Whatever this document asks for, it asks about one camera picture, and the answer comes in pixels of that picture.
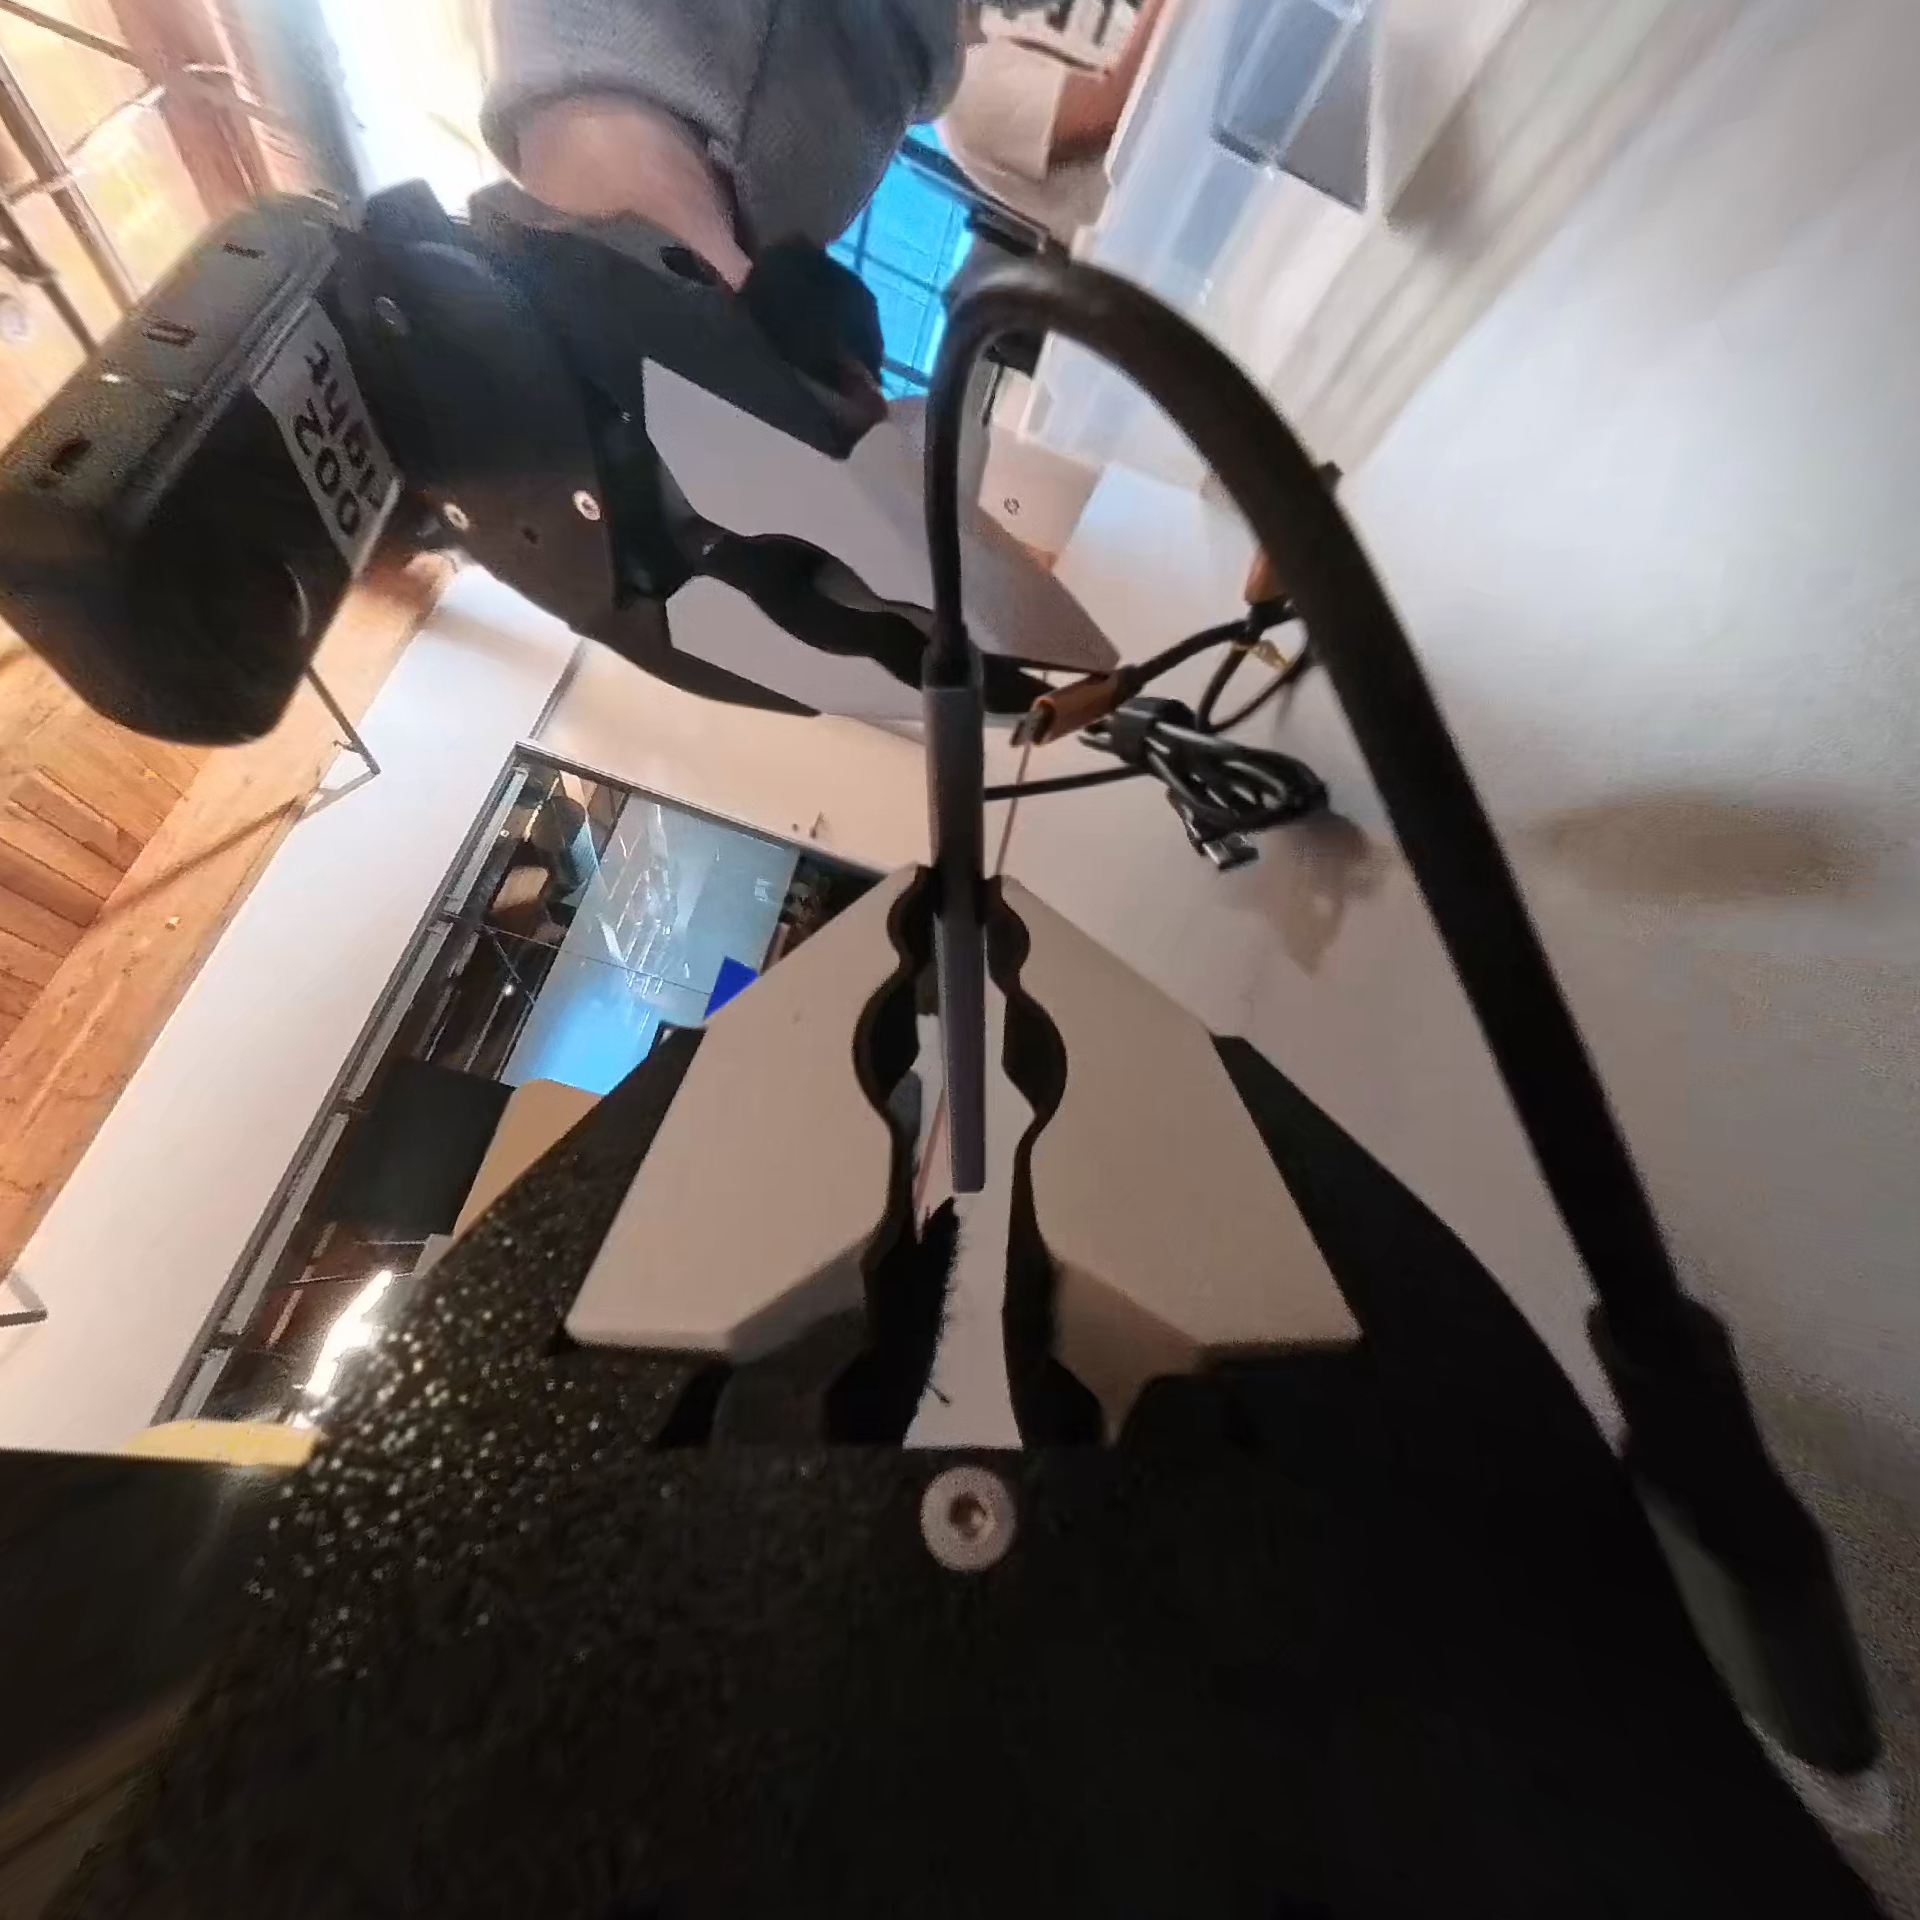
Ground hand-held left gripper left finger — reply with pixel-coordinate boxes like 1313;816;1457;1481
561;864;947;1364

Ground person's right forearm grey sleeve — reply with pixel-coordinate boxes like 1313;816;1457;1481
480;0;969;249

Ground person's right hand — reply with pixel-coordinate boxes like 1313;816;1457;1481
510;94;755;288

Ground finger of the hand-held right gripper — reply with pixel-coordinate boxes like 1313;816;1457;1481
668;575;1055;722
641;359;1123;676

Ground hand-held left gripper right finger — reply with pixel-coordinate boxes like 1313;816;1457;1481
976;877;1363;1393

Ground black usb-c cable silver plugs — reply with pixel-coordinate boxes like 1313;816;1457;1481
982;695;1332;876

